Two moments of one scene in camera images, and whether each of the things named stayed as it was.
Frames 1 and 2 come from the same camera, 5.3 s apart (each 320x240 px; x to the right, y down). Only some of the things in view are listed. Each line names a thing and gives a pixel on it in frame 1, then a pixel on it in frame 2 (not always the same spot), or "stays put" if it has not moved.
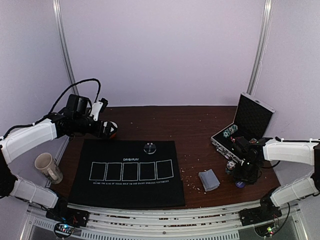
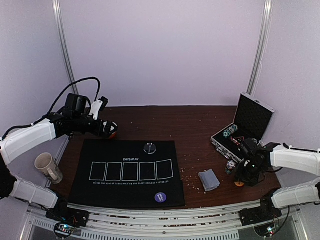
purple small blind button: x=240 y=184 → x=160 y=197
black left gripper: x=98 y=133 stays put
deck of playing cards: x=209 y=180 stays put
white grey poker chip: x=230 y=165 stays put
